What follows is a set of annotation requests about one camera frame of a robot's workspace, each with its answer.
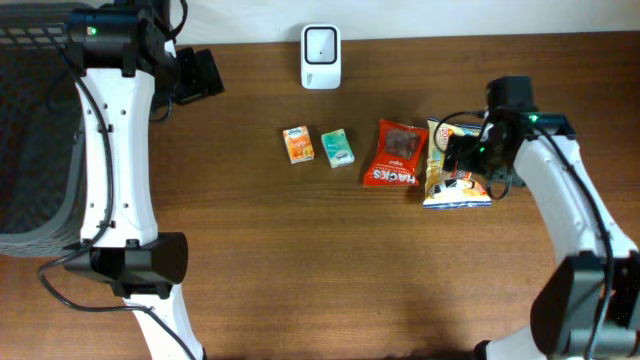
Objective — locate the white barcode scanner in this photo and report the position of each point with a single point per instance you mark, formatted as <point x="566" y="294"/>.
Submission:
<point x="320" y="57"/>

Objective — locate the green tissue pack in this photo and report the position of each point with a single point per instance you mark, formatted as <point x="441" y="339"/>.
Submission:
<point x="337" y="148"/>

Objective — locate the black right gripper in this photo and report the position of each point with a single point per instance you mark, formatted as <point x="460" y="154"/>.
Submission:
<point x="464" y="145"/>

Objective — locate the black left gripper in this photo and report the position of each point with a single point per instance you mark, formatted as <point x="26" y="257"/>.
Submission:
<point x="203" y="72"/>

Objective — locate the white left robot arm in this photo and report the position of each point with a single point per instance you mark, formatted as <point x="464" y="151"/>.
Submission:
<point x="124" y="62"/>

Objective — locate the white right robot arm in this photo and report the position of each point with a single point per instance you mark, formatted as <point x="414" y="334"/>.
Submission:
<point x="589" y="308"/>

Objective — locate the dark grey plastic basket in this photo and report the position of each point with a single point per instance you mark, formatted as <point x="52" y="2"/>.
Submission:
<point x="42" y="134"/>

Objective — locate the red Hacks candy bag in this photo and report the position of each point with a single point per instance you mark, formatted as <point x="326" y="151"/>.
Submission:
<point x="397" y="155"/>

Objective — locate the orange tissue pack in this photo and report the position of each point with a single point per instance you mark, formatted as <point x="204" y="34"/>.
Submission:
<point x="298" y="144"/>

